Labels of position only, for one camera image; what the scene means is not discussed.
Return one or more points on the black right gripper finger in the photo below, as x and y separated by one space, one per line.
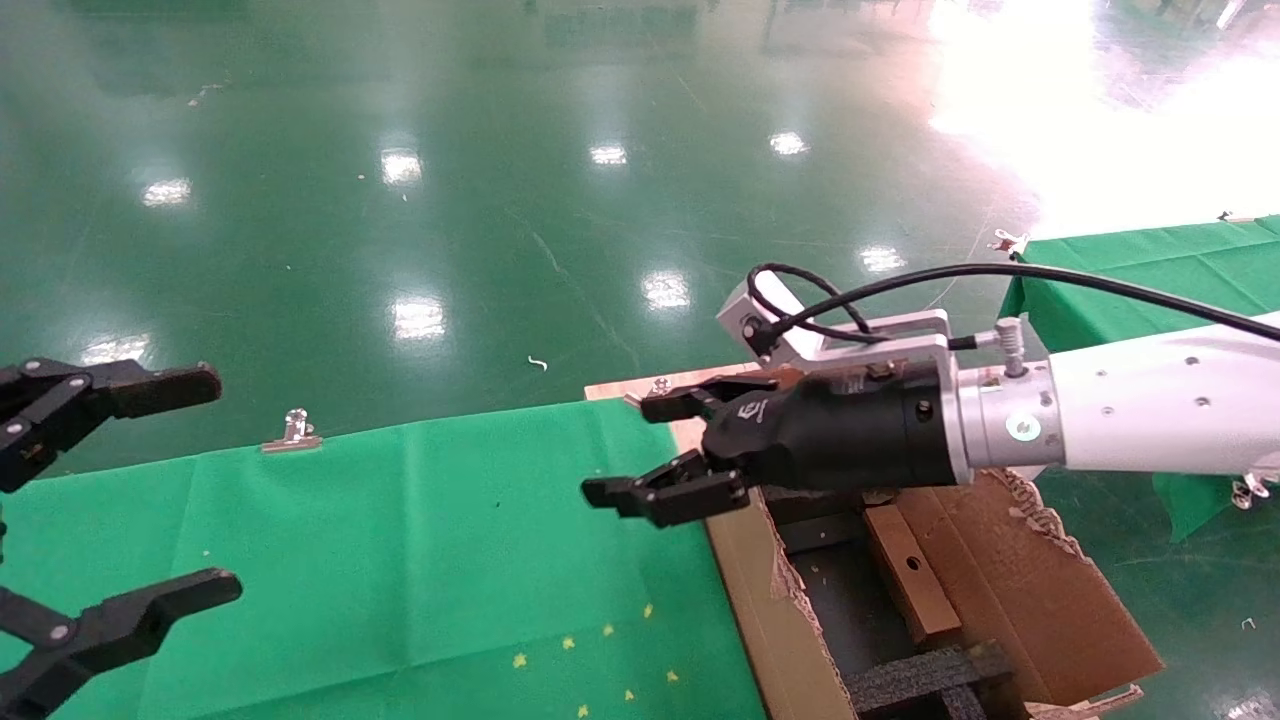
690 405
670 495

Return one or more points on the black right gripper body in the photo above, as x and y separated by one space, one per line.
850 430

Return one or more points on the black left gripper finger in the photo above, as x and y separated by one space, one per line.
130 390
120 625

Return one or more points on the small brown cardboard box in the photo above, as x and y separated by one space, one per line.
915 580

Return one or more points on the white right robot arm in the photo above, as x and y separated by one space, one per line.
1150 400

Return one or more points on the large open cardboard carton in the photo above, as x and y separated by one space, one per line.
1040 600

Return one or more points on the black foam insert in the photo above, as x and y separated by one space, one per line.
920 680

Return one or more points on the large green table cloth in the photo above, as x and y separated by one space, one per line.
400 550

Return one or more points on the green cloth on side table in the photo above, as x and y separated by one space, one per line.
1150 270

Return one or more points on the silver camera mount bracket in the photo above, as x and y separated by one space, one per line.
900 350

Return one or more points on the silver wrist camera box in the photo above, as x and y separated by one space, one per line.
740 312

